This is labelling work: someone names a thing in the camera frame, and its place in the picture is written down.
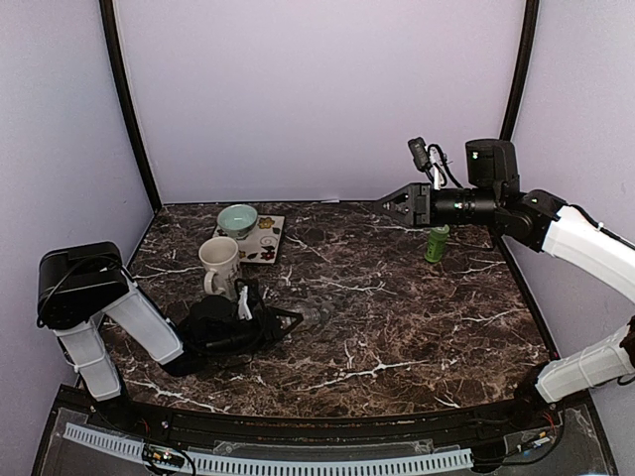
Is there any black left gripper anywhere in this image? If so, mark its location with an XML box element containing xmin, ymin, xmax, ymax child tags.
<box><xmin>202</xmin><ymin>306</ymin><xmax>304</xmax><ymax>362</ymax></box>

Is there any green pill bottle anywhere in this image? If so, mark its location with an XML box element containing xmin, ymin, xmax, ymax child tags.
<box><xmin>425</xmin><ymin>224</ymin><xmax>450</xmax><ymax>264</ymax></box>

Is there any grey weekly pill organizer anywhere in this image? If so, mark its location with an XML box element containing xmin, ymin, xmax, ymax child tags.
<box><xmin>317</xmin><ymin>301</ymin><xmax>336</xmax><ymax>322</ymax></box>

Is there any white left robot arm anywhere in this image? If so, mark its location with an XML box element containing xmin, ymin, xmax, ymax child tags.
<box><xmin>37</xmin><ymin>241</ymin><xmax>304</xmax><ymax>432</ymax></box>

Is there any square floral ceramic plate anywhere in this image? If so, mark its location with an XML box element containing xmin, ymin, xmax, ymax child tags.
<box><xmin>236</xmin><ymin>214</ymin><xmax>285</xmax><ymax>265</ymax></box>

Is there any beige ceramic mug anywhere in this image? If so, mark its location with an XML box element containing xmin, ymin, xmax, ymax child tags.
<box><xmin>198</xmin><ymin>236</ymin><xmax>241</xmax><ymax>300</ymax></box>

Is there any celadon bowl on plate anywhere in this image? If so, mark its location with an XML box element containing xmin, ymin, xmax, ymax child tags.
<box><xmin>216</xmin><ymin>204</ymin><xmax>258</xmax><ymax>239</ymax></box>

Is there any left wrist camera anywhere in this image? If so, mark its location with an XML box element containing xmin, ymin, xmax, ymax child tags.
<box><xmin>234</xmin><ymin>278</ymin><xmax>261</xmax><ymax>321</ymax></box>

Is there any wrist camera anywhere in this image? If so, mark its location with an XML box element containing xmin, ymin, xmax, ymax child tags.
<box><xmin>408</xmin><ymin>137</ymin><xmax>462</xmax><ymax>190</ymax></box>
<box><xmin>234</xmin><ymin>278</ymin><xmax>261</xmax><ymax>321</ymax></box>

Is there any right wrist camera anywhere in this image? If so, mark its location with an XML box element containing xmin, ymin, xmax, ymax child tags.
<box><xmin>408</xmin><ymin>137</ymin><xmax>462</xmax><ymax>190</ymax></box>

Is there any black corner frame post right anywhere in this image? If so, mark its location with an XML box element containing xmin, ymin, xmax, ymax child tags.
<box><xmin>499</xmin><ymin>0</ymin><xmax>540</xmax><ymax>141</ymax></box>

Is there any black corner frame post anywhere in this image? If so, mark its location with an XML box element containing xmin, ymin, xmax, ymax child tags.
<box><xmin>98</xmin><ymin>0</ymin><xmax>163</xmax><ymax>213</ymax></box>
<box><xmin>499</xmin><ymin>0</ymin><xmax>540</xmax><ymax>141</ymax></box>

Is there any white slotted cable duct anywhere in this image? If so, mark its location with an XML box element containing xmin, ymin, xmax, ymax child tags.
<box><xmin>63</xmin><ymin>423</ymin><xmax>473</xmax><ymax>475</ymax></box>

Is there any black front rail base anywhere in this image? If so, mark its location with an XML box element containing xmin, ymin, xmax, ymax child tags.
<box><xmin>93</xmin><ymin>364</ymin><xmax>572</xmax><ymax>452</ymax></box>

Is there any black corner frame post left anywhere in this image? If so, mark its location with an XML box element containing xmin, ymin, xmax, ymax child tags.
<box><xmin>98</xmin><ymin>0</ymin><xmax>163</xmax><ymax>213</ymax></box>

